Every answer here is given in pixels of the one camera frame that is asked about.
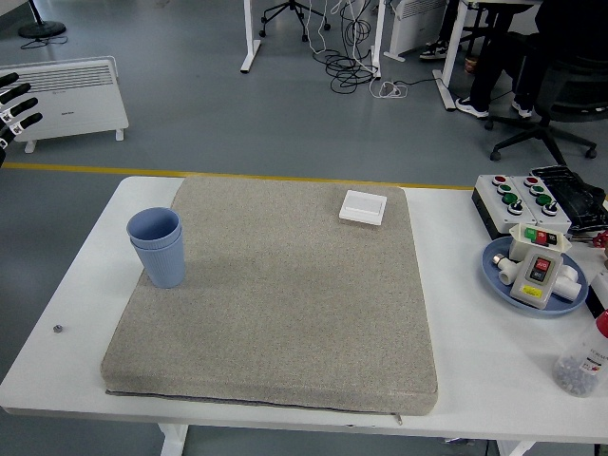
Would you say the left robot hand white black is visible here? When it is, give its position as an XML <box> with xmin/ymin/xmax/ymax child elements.
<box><xmin>0</xmin><ymin>70</ymin><xmax>44</xmax><ymax>168</ymax></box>

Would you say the blue ribbed plastic cup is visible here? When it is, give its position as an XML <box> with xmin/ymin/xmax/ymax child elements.
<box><xmin>129</xmin><ymin>227</ymin><xmax>187</xmax><ymax>290</ymax></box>
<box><xmin>125</xmin><ymin>207</ymin><xmax>183</xmax><ymax>251</ymax></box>

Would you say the large white panel heater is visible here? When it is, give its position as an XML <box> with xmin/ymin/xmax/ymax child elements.
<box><xmin>0</xmin><ymin>56</ymin><xmax>130</xmax><ymax>154</ymax></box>

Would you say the black round stand base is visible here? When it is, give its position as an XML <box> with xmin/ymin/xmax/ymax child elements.
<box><xmin>18</xmin><ymin>0</ymin><xmax>67</xmax><ymax>40</ymax></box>

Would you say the white desk leg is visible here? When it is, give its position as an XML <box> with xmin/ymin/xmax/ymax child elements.
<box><xmin>432</xmin><ymin>0</ymin><xmax>470</xmax><ymax>113</ymax></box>
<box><xmin>239</xmin><ymin>0</ymin><xmax>262</xmax><ymax>74</ymax></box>
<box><xmin>369</xmin><ymin>0</ymin><xmax>388</xmax><ymax>80</ymax></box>

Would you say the black chair star base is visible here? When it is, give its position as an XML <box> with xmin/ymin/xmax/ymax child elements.
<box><xmin>259</xmin><ymin>0</ymin><xmax>333</xmax><ymax>44</ymax></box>

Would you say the grey-brown cushion mat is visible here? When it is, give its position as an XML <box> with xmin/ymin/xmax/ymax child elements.
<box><xmin>100</xmin><ymin>176</ymin><xmax>439</xmax><ymax>418</ymax></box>

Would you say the white table leg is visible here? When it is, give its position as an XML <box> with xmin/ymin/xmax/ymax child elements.
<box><xmin>159</xmin><ymin>423</ymin><xmax>190</xmax><ymax>456</ymax></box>
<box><xmin>496</xmin><ymin>439</ymin><xmax>538</xmax><ymax>456</ymax></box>

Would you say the white heater under desk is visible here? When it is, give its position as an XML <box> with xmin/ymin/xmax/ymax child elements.
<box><xmin>383</xmin><ymin>0</ymin><xmax>447</xmax><ymax>63</ymax></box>

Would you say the person with black-white sneaker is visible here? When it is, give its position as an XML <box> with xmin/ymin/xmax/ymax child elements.
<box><xmin>419</xmin><ymin>0</ymin><xmax>460</xmax><ymax>61</ymax></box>

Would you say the seated person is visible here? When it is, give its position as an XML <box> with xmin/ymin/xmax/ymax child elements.
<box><xmin>454</xmin><ymin>0</ymin><xmax>608</xmax><ymax>120</ymax></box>

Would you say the grey three-button control box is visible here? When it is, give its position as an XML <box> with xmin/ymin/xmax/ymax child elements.
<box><xmin>471</xmin><ymin>174</ymin><xmax>539</xmax><ymax>240</ymax></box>
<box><xmin>508</xmin><ymin>175</ymin><xmax>572</xmax><ymax>235</ymax></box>

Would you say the blue round plate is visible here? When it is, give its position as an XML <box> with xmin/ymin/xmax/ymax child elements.
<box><xmin>481</xmin><ymin>237</ymin><xmax>590</xmax><ymax>317</ymax></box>

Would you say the white pipe fitting metal end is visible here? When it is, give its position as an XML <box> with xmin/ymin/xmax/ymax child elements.
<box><xmin>491</xmin><ymin>255</ymin><xmax>518</xmax><ymax>287</ymax></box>

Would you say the black office chair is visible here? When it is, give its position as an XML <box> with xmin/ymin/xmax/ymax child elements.
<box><xmin>483</xmin><ymin>31</ymin><xmax>608</xmax><ymax>165</ymax></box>

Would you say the white pipe tee fitting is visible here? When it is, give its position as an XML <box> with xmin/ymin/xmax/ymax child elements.
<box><xmin>551</xmin><ymin>264</ymin><xmax>582</xmax><ymax>302</ymax></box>

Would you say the white box black edge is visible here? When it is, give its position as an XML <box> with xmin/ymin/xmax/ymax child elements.
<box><xmin>587</xmin><ymin>271</ymin><xmax>608</xmax><ymax>318</ymax></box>

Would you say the clear screw bottle red cap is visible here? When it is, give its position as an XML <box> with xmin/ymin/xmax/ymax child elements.
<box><xmin>552</xmin><ymin>308</ymin><xmax>608</xmax><ymax>398</ymax></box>

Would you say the black floor cable bundle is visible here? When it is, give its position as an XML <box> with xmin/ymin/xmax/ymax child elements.
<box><xmin>312</xmin><ymin>0</ymin><xmax>444</xmax><ymax>95</ymax></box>

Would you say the white wall switch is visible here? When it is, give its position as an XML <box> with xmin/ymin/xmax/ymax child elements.
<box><xmin>338</xmin><ymin>189</ymin><xmax>388</xmax><ymax>228</ymax></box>

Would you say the white floor cable with plug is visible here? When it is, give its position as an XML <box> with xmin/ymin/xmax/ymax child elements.
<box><xmin>370</xmin><ymin>79</ymin><xmax>409</xmax><ymax>101</ymax></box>

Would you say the beige green-red button switch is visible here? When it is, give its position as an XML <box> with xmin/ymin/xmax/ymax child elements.
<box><xmin>506</xmin><ymin>223</ymin><xmax>572</xmax><ymax>261</ymax></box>

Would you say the grey red-black push switch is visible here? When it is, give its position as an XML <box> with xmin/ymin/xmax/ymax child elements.
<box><xmin>510</xmin><ymin>248</ymin><xmax>565</xmax><ymax>309</ymax></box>

